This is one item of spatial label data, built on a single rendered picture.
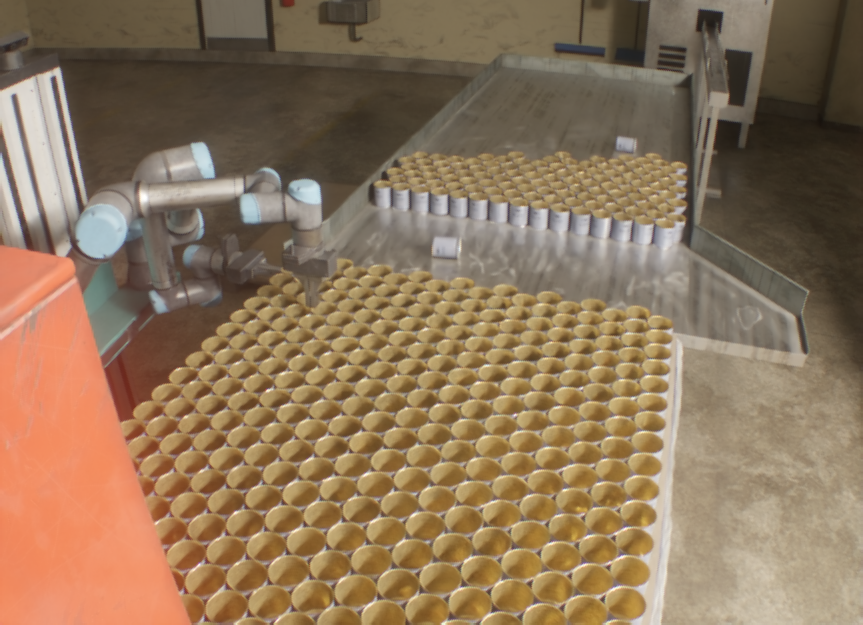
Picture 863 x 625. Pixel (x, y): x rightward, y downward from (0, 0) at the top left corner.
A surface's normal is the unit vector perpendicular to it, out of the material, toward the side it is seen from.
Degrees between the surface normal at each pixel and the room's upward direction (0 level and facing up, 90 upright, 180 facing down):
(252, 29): 90
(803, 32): 90
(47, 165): 90
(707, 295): 0
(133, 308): 0
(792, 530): 0
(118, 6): 90
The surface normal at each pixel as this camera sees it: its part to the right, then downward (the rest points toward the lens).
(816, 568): 0.00, -0.85
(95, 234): 0.25, 0.42
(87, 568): 0.95, 0.16
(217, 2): -0.31, 0.51
